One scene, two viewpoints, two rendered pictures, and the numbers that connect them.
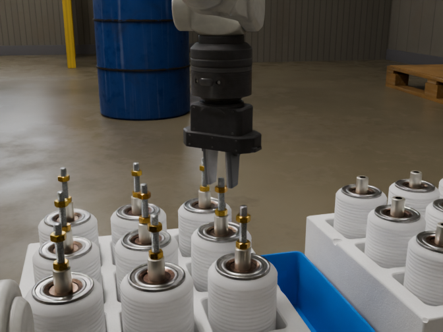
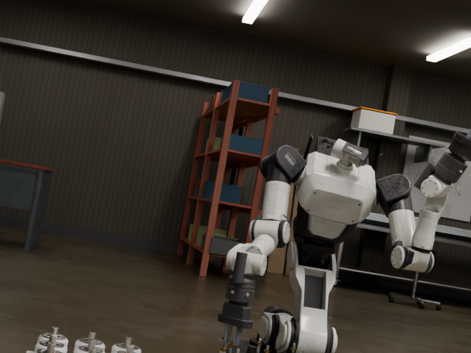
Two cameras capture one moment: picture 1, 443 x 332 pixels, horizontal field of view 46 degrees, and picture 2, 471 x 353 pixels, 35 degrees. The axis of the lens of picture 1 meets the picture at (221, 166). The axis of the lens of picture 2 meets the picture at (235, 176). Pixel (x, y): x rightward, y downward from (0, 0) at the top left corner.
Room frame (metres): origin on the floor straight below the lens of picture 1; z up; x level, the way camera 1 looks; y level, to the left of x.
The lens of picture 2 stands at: (3.16, 0.13, 0.76)
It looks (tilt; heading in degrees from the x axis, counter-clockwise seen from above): 2 degrees up; 185
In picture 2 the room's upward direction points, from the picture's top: 10 degrees clockwise
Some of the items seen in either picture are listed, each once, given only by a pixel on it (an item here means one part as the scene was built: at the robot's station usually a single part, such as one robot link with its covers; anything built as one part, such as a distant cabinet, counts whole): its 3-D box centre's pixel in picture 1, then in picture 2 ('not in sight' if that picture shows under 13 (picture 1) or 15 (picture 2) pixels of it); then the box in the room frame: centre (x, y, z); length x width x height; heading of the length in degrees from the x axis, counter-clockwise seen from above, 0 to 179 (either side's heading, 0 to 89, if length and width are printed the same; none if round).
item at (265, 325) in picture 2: not in sight; (285, 331); (-0.04, 0.17, 0.28); 0.21 x 0.20 x 0.13; 12
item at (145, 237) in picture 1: (146, 232); not in sight; (0.73, 0.11, 0.26); 0.02 x 0.02 x 0.03
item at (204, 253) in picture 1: (221, 283); not in sight; (0.76, 0.00, 0.16); 0.10 x 0.10 x 0.18
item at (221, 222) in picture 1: (221, 224); not in sight; (0.76, 0.00, 0.26); 0.02 x 0.02 x 0.03
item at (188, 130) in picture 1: (222, 106); (237, 305); (0.76, 0.00, 0.45); 0.13 x 0.10 x 0.12; 61
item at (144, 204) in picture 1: (144, 207); not in sight; (0.73, 0.11, 0.30); 0.01 x 0.01 x 0.08
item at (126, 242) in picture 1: (146, 240); not in sight; (0.73, 0.11, 0.25); 0.08 x 0.08 x 0.01
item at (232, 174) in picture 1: (235, 167); (226, 332); (0.75, -0.02, 0.36); 0.03 x 0.02 x 0.06; 151
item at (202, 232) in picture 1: (221, 232); not in sight; (0.76, 0.00, 0.25); 0.08 x 0.08 x 0.01
